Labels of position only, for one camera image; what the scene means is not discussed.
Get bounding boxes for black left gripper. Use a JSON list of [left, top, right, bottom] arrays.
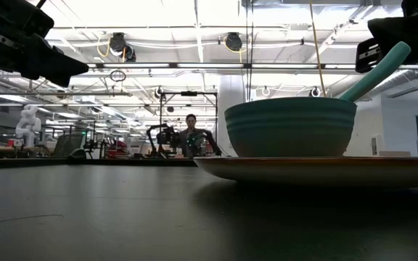
[[0, 0, 90, 88]]

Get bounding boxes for spoon with teal handle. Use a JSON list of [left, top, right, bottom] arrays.
[[337, 40, 412, 104]]

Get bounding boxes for teal ribbed bowl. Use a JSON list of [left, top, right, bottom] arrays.
[[224, 96, 358, 158]]

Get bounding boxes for dark mesh office chair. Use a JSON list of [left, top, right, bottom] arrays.
[[52, 133, 87, 159]]

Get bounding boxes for red round plate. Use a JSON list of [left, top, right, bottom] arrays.
[[192, 156, 418, 189]]

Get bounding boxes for person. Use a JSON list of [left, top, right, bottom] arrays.
[[177, 113, 223, 158]]

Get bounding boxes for long ceiling light strip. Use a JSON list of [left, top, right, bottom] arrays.
[[68, 62, 361, 71]]

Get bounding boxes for hanging black cable loop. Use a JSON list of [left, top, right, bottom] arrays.
[[108, 69, 128, 83]]

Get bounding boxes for yellow cable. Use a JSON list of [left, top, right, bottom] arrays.
[[308, 0, 328, 98]]

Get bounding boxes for black hanging cables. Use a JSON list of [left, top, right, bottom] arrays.
[[244, 0, 255, 103]]

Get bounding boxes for black background rig frame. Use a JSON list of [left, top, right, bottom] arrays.
[[159, 90, 219, 157]]

